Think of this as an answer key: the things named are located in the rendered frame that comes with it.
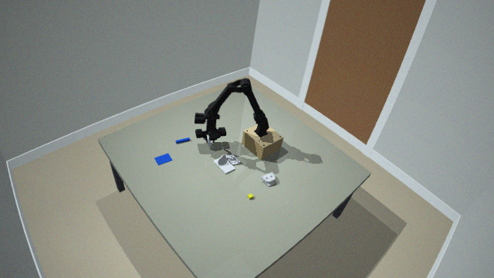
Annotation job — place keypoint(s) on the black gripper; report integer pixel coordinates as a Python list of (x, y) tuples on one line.
[(200, 133)]

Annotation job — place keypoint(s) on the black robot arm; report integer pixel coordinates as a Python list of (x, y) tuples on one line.
[(212, 112)]

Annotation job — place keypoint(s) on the blue flat rectangular plate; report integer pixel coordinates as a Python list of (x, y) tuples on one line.
[(163, 159)]

